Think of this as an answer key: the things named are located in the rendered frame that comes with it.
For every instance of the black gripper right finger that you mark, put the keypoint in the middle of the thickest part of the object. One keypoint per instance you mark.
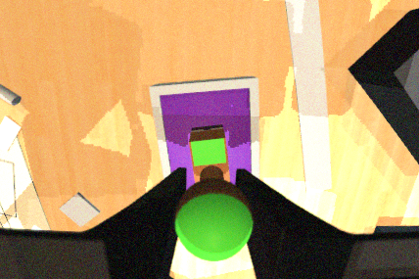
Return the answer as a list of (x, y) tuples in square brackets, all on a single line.
[(288, 242)]

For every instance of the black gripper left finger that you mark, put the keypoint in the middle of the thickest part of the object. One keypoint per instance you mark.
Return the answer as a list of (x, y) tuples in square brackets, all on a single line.
[(138, 242)]

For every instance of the white flat bar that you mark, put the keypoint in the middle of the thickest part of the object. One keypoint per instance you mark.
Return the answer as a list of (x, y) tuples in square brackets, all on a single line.
[(305, 35)]

